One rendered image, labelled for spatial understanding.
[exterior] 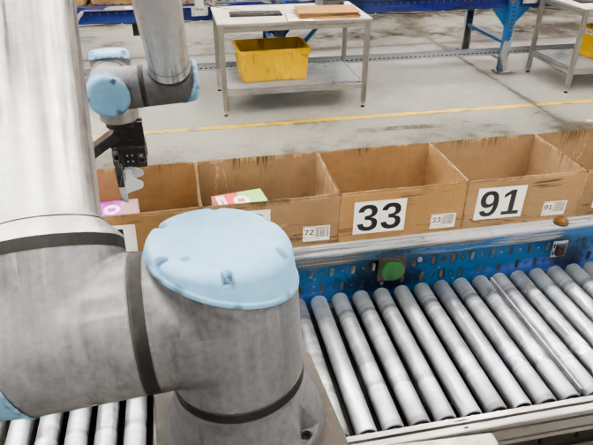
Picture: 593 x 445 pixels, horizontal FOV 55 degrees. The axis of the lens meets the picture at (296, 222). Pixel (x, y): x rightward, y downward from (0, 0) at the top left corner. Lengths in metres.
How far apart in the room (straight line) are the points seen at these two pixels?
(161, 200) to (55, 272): 1.32
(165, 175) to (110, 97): 0.62
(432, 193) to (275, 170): 0.51
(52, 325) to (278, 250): 0.22
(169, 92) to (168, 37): 0.17
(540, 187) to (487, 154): 0.29
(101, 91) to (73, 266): 0.73
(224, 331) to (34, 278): 0.18
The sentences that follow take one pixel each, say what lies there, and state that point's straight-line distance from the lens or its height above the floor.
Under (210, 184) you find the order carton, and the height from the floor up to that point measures 0.97.
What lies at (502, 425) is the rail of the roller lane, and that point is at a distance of 1.47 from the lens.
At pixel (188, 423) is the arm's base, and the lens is 0.67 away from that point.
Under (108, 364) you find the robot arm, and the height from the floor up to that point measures 1.44.
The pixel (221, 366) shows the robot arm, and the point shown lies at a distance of 0.58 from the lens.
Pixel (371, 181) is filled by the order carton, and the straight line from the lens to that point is 1.97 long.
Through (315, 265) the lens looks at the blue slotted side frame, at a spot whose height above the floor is 0.86.
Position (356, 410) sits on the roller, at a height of 0.75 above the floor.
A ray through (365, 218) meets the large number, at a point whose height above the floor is 0.96.
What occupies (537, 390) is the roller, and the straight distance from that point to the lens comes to 1.57.
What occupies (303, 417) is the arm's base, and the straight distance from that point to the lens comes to 0.69.
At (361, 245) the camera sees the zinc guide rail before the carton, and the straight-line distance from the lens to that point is 1.69.
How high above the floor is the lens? 1.82
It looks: 32 degrees down
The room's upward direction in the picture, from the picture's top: straight up
